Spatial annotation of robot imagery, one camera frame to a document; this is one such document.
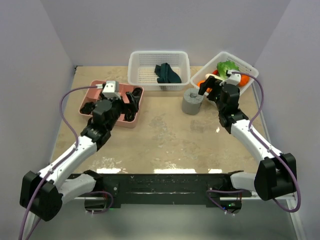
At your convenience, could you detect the white vegetable basket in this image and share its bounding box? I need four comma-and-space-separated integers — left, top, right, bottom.
190, 51, 259, 89

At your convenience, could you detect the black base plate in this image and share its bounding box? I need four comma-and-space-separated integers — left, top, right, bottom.
81, 173, 252, 213

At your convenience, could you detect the orange fruit right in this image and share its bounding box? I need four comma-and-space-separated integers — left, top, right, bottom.
238, 74, 250, 88

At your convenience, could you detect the white empty basket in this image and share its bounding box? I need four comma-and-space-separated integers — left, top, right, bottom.
127, 50, 191, 91

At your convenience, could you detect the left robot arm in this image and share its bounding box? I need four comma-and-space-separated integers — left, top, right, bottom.
19, 92, 140, 222

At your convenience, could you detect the grey cylinder roll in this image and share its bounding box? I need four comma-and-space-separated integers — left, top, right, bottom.
181, 88, 204, 116

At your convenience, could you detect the rolled black tie back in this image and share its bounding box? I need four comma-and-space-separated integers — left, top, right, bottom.
132, 87, 143, 97

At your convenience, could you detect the white radish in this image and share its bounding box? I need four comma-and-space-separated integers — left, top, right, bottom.
205, 73, 224, 81

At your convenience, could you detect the dark green tie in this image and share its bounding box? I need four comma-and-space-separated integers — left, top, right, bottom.
154, 63, 182, 84

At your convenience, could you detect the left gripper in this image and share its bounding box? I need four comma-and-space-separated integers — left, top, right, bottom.
100, 92, 139, 131

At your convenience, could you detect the orange fruit left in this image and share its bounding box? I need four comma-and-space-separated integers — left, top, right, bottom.
197, 80, 205, 87

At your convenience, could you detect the pink divided tray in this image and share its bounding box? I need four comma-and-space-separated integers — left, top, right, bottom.
79, 83, 144, 129

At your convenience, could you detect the rolled black tie front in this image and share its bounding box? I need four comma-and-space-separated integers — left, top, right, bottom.
123, 110, 137, 122

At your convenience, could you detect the orange fruit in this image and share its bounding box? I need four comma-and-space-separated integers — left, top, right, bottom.
238, 74, 250, 88
197, 80, 205, 87

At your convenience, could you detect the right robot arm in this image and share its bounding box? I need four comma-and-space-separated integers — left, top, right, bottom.
198, 74, 301, 201

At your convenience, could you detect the green lettuce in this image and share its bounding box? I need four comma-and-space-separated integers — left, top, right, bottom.
216, 60, 239, 80

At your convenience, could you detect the rolled black tie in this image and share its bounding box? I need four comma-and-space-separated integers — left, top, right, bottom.
123, 110, 137, 122
132, 87, 143, 97

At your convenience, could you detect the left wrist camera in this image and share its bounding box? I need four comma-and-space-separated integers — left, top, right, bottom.
101, 81, 121, 99

